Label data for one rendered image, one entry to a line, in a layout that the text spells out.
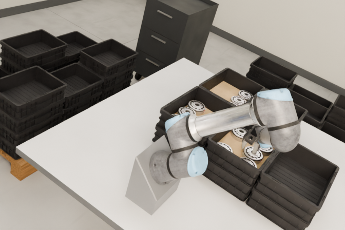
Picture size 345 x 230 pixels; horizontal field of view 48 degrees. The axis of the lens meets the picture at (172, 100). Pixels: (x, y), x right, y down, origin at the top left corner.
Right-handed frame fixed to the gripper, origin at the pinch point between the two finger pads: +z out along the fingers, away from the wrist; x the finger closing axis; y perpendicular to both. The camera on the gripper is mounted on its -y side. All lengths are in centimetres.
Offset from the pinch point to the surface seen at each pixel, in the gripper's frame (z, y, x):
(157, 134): 8.5, -18.7, 44.0
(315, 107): 29, 146, -10
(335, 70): 58, 327, 3
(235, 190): 10.6, -18.5, -6.4
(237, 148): 2.0, 0.5, 5.3
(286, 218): 7.7, -18.3, -33.2
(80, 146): 15, -52, 68
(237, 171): 0.1, -18.5, -3.2
